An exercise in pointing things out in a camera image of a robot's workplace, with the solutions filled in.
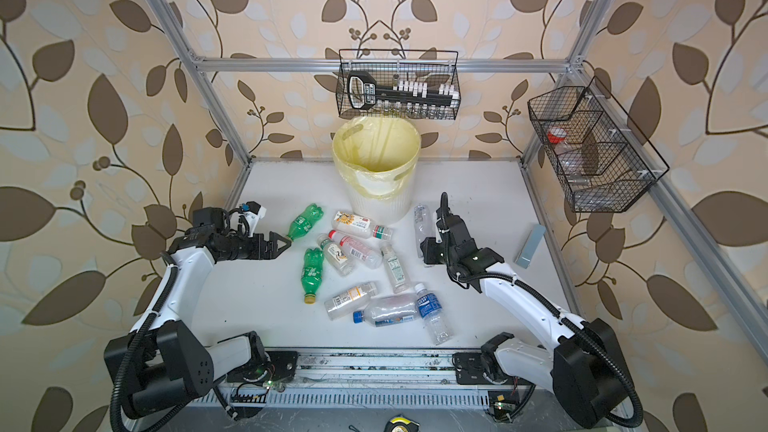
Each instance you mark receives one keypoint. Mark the yellow plastic bin liner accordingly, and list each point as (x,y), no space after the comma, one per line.
(376,156)

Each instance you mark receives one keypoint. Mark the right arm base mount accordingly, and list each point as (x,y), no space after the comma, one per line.
(469,369)

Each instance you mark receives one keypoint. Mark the black socket set holder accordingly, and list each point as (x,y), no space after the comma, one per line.
(364,93)

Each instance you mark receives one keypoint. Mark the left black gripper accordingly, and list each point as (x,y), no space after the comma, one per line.
(269,254)

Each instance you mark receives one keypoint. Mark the green soda bottle lower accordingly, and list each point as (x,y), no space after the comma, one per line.
(312,274)

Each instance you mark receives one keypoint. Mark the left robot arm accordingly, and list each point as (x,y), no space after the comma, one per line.
(160,366)

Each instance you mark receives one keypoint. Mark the green label clear bottle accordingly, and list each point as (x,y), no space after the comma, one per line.
(399,279)

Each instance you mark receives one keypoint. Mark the red capped jar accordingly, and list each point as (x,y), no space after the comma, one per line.
(556,135)

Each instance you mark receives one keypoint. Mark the blue label bottle front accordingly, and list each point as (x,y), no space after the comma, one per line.
(431,312)

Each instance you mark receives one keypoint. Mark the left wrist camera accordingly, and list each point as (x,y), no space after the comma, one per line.
(249,214)

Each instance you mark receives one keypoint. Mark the white ribbed waste bin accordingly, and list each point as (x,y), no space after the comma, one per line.
(384,212)

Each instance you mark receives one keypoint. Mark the yellow black tape measure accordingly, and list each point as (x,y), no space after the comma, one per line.
(401,424)

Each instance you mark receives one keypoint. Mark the black wire basket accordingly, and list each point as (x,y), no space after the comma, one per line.
(432,66)
(605,164)

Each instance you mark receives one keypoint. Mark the pink label clear bottle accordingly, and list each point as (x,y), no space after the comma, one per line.
(357,249)

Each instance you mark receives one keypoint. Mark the orange label clear bottle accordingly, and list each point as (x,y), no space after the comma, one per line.
(359,226)

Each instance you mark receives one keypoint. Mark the blue cap crushed bottle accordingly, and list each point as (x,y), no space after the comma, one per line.
(388,311)

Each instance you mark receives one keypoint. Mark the green soda bottle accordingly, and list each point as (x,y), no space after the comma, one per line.
(305,222)
(312,274)

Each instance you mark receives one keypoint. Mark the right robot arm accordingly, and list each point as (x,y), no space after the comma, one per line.
(579,361)

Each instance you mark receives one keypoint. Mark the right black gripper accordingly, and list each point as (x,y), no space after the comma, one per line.
(428,250)

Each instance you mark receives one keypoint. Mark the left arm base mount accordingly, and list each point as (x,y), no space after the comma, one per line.
(275,366)

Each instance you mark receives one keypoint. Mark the black wire basket rear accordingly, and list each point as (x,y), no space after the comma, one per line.
(432,66)

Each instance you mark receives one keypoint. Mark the grey blue rectangular block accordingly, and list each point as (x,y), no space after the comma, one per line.
(526,254)

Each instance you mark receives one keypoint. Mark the green cap square bottle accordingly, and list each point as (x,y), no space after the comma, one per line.
(333,253)

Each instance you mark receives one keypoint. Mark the clear bluish water bottle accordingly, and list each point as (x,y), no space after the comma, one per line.
(424,228)

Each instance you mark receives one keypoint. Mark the green soda bottle upper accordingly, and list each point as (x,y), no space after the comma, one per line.
(305,222)

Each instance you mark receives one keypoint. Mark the black wire basket right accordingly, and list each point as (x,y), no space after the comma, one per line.
(605,164)

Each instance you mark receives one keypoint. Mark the orange label bottle lower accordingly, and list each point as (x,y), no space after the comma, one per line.
(351,300)

